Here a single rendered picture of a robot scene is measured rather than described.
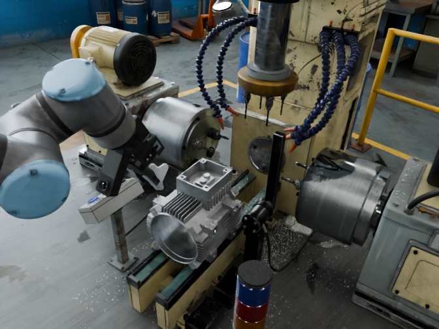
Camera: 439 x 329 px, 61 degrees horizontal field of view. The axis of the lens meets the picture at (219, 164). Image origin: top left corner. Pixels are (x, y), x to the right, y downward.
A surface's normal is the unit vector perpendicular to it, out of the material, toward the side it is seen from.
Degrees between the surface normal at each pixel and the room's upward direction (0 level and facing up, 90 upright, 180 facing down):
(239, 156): 90
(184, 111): 17
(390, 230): 90
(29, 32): 90
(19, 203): 94
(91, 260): 0
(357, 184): 32
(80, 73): 25
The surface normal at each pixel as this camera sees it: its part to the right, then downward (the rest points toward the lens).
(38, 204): 0.52, 0.54
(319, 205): -0.53, 0.18
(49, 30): 0.69, 0.42
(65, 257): 0.04, -0.83
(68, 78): -0.18, -0.55
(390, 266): -0.56, 0.44
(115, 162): -0.46, -0.04
